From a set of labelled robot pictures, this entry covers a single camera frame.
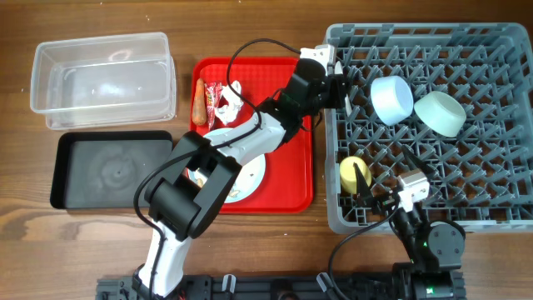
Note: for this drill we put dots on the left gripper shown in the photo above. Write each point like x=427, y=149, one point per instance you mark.
x=342, y=84

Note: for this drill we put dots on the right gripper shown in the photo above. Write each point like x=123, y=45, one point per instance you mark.
x=364, y=195

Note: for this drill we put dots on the yellow cup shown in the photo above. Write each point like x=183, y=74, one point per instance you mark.
x=348, y=173

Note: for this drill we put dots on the light blue small bowl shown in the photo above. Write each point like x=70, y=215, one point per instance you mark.
x=392, y=99

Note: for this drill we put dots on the mint green bowl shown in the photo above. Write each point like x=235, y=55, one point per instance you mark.
x=441, y=113

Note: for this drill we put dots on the white tissue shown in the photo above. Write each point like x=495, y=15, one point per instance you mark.
x=227, y=113

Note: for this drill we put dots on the light blue plate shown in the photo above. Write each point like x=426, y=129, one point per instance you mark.
x=248, y=180

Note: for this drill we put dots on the red snack wrapper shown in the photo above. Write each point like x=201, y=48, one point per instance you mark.
x=213, y=92

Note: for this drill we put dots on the orange carrot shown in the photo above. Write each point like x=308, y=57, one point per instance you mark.
x=199, y=110

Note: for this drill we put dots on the food scraps and rice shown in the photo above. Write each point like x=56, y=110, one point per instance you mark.
x=232, y=194

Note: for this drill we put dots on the white plastic spoon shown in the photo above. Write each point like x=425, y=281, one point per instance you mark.
x=342, y=89

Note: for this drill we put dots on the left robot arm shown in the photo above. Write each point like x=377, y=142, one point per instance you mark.
x=187, y=191

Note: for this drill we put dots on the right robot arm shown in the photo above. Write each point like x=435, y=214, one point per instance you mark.
x=435, y=248

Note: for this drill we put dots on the grey dishwasher rack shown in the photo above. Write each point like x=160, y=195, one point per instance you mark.
x=483, y=176

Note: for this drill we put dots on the red serving tray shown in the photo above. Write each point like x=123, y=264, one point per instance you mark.
x=287, y=185

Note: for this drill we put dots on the clear plastic bin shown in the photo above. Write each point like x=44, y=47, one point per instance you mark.
x=104, y=81

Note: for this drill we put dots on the black plastic tray bin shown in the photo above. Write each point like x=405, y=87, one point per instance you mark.
x=104, y=169

